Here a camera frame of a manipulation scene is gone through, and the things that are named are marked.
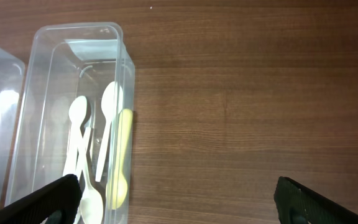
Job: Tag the yellow plastic spoon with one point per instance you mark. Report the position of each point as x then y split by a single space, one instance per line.
120 184

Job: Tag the clear container, right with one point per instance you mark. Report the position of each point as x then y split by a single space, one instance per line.
68 61

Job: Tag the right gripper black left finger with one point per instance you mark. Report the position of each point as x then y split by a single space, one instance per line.
57 202

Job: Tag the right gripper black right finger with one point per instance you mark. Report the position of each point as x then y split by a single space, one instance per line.
296 204

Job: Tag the white spoon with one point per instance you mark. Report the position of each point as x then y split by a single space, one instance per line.
84 141
91 204
77 114
111 105

